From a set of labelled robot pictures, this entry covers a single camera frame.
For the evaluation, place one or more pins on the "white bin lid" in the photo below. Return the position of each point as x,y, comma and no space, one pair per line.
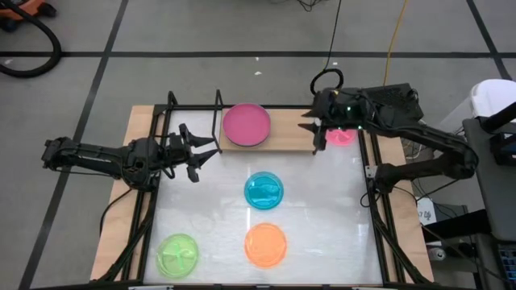
496,96

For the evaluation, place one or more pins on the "black slanted bar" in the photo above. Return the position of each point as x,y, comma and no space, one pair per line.
500,117

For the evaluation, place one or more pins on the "orange translucent plate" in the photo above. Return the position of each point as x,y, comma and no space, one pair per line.
265,245

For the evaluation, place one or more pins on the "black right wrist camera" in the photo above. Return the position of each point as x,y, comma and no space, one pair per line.
348,114

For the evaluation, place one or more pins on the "clear plastic bag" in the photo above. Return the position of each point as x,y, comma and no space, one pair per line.
459,117

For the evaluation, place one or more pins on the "silver drink can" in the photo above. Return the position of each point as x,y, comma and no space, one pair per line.
437,253

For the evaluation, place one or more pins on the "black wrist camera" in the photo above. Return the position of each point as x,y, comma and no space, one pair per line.
176,145
348,114

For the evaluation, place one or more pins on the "teal translucent plate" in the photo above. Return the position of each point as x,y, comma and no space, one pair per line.
264,190

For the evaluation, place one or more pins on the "black perforated computer case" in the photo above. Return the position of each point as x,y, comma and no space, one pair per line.
397,96

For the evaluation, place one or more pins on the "grey side desk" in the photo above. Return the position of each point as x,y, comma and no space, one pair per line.
500,193

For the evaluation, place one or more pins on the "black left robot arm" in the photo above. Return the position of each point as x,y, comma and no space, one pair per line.
96,155

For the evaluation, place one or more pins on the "green translucent plate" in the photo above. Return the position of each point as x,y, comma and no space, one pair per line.
177,255

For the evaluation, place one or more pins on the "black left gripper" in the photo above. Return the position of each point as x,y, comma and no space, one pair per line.
192,174

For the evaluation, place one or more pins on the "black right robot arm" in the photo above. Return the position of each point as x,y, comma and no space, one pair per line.
427,135

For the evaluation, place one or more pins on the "neon pink translucent plate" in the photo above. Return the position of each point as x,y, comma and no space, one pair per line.
342,137

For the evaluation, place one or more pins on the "white paper box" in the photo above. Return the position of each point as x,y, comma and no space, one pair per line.
426,211

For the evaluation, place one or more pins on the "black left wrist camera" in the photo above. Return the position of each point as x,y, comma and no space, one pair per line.
176,145

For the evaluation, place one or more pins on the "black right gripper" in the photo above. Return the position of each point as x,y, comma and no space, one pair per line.
330,117

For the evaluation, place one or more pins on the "black device on desk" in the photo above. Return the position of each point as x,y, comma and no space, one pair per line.
504,149

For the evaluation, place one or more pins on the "rose pink opaque plate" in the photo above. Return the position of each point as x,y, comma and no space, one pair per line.
246,124

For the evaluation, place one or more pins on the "black aluminium rig frame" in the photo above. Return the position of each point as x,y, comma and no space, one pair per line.
160,108

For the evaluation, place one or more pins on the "dark keyboard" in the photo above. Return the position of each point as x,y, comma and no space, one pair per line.
508,263

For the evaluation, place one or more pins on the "orange vacuum cleaner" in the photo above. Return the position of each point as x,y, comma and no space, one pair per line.
24,6

